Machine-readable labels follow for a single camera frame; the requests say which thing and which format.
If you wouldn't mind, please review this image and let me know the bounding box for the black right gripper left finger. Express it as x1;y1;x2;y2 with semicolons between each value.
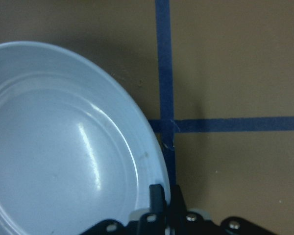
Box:
149;184;167;213

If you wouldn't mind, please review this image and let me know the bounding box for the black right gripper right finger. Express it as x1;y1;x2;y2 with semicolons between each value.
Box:
168;185;187;215

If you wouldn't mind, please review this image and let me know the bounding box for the blue plate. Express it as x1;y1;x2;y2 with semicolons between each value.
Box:
0;42;170;235

